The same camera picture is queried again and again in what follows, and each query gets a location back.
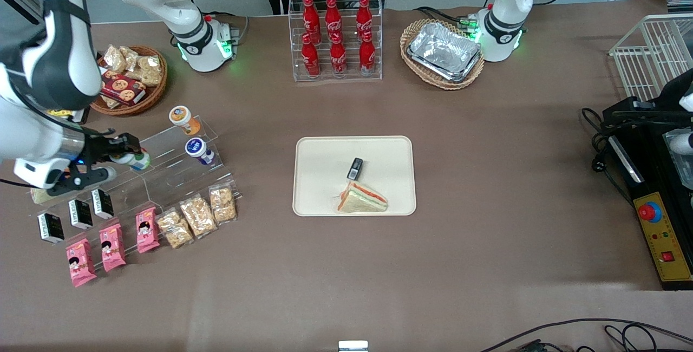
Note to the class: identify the red cookie box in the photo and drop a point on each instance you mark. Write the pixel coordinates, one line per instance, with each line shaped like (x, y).
(123, 89)

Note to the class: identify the black gum box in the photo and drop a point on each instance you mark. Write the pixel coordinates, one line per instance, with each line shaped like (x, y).
(102, 203)
(80, 214)
(355, 168)
(51, 228)

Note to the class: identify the clear plastic container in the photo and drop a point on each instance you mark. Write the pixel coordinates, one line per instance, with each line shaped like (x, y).
(681, 170)

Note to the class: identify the wrapped triangle sandwich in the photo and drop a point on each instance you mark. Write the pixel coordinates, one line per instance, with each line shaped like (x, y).
(361, 200)

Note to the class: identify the red rocker power switch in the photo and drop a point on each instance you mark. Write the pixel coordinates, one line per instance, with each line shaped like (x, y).
(667, 257)

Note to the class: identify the orange lidded gum bottle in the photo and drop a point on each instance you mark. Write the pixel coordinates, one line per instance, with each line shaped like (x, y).
(183, 118)

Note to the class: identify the stack of foil trays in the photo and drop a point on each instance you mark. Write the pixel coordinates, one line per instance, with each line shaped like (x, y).
(444, 51)

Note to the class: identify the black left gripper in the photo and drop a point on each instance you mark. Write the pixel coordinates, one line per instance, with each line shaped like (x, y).
(670, 95)

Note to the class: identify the blue lidded gum bottle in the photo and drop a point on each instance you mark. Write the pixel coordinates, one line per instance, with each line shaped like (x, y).
(197, 150)

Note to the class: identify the cream plastic serving tray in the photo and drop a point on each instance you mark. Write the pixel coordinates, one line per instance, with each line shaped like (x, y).
(319, 178)

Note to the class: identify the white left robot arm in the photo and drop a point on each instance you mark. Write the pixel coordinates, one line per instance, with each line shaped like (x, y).
(506, 16)

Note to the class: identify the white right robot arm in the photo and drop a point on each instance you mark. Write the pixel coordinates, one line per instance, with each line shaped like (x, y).
(48, 59)

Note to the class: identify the green lidded white gum bottle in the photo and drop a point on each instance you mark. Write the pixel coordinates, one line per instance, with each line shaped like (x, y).
(138, 160)

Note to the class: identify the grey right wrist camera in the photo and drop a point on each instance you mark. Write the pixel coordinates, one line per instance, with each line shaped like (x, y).
(81, 181)

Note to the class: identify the silver metal sealing bar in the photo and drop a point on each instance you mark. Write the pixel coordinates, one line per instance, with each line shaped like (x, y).
(625, 158)

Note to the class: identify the black sealing machine yellow panel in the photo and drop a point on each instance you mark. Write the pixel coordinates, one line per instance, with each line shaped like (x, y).
(649, 178)

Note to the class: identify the wicker basket with foil trays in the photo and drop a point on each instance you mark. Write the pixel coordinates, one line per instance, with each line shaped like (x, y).
(414, 73)

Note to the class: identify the clear acrylic bottle rack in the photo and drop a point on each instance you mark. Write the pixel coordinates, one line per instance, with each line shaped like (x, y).
(349, 73)

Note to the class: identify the wicker basket with snacks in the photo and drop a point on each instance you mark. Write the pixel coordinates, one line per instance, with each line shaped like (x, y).
(151, 95)

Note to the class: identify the clear bag of cookies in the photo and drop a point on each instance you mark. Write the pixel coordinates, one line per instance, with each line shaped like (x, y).
(135, 65)

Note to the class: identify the clear acrylic stepped display stand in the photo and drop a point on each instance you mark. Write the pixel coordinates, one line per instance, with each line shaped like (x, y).
(173, 173)

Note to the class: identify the red cola bottle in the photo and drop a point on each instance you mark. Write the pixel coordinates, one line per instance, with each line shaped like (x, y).
(367, 55)
(364, 15)
(311, 16)
(333, 16)
(338, 57)
(311, 57)

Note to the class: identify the red emergency stop button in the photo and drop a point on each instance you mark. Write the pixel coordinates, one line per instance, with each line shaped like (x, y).
(648, 211)

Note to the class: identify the beige wrapped sandwich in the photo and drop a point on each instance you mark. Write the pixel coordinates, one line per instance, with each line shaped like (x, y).
(40, 196)

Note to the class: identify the clear bag of biscuits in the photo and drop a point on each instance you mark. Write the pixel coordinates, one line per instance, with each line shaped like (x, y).
(223, 205)
(198, 216)
(175, 228)

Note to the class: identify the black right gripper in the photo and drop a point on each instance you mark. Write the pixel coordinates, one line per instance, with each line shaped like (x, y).
(99, 148)

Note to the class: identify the pink snack pack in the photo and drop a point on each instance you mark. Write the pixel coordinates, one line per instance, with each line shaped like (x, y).
(80, 262)
(147, 230)
(112, 247)

